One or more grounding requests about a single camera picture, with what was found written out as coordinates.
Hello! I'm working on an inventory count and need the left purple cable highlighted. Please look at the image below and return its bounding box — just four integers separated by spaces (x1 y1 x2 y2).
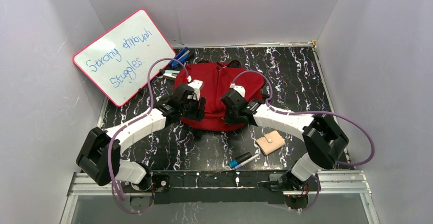
107 58 192 215

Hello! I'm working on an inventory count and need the red student backpack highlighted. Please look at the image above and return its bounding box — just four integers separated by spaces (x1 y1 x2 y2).
173 60 266 132

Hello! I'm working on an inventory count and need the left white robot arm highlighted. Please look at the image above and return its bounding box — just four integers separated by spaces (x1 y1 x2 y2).
76 80 206 191

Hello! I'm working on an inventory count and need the blue stapler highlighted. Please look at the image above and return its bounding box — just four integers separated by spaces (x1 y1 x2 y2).
159 47 191 81

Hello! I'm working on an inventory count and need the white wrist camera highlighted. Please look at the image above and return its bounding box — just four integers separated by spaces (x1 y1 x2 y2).
186 76 204 101
229 83 246 98

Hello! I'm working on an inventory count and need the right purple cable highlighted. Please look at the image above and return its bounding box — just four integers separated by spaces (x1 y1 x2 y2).
230 70 375 213

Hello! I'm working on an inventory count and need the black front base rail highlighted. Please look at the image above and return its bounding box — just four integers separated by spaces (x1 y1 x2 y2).
152 170 291 204

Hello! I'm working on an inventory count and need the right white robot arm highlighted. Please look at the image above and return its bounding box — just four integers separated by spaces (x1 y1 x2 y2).
221 89 349 190

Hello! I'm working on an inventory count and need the purple cable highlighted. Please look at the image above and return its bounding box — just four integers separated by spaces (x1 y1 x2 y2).
230 70 375 213
107 58 192 215

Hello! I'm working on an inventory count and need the white pen blue cap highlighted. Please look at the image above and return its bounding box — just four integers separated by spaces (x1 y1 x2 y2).
234 154 260 169

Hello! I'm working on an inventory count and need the black marker blue cap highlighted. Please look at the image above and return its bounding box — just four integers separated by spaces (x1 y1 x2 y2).
228 152 252 168

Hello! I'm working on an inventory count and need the white board pink frame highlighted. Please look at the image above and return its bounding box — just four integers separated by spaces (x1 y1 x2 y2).
73 9 176 107

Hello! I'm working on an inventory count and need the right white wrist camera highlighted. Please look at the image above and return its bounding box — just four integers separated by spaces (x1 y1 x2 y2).
229 83 246 98

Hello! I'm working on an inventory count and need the beige small wallet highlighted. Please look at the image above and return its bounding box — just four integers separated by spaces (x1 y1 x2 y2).
255 130 286 156

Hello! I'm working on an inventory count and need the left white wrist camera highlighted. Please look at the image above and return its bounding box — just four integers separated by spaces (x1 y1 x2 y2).
186 76 204 101

